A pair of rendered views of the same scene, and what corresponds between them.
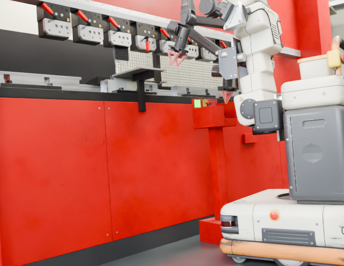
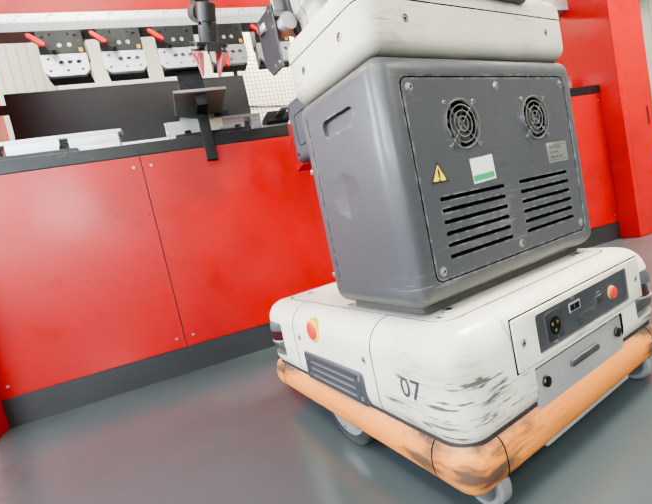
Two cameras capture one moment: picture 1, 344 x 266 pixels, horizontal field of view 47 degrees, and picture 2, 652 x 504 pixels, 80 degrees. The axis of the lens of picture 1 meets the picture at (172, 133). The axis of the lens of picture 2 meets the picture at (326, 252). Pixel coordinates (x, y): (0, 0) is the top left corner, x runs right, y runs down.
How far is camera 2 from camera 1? 1.32 m
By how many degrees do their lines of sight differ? 27
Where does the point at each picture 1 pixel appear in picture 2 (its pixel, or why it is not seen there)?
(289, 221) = (330, 346)
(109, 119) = (154, 181)
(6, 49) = (87, 113)
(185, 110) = not seen: hidden behind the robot
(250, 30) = not seen: outside the picture
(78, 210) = (120, 312)
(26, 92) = (3, 166)
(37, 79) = (48, 145)
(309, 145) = (341, 179)
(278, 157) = not seen: hidden behind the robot
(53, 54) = (152, 105)
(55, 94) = (51, 160)
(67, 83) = (98, 140)
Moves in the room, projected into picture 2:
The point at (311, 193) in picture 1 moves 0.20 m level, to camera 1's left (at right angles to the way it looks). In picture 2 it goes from (360, 289) to (269, 299)
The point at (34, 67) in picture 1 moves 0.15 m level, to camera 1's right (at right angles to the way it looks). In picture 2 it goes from (129, 128) to (150, 119)
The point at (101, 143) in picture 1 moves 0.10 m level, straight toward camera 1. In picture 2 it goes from (145, 217) to (125, 219)
